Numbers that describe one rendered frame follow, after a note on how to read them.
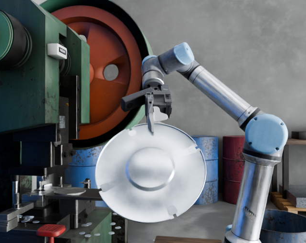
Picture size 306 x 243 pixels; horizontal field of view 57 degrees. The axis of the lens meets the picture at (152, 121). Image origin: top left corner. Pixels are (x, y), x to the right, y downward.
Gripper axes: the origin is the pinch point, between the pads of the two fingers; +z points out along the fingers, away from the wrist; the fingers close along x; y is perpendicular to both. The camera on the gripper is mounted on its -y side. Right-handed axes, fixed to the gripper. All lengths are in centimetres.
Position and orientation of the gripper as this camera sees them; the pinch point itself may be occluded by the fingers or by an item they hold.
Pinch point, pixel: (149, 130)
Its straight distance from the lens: 81.3
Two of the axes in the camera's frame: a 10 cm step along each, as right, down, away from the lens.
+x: -0.5, 7.1, 7.0
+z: 0.5, 7.0, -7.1
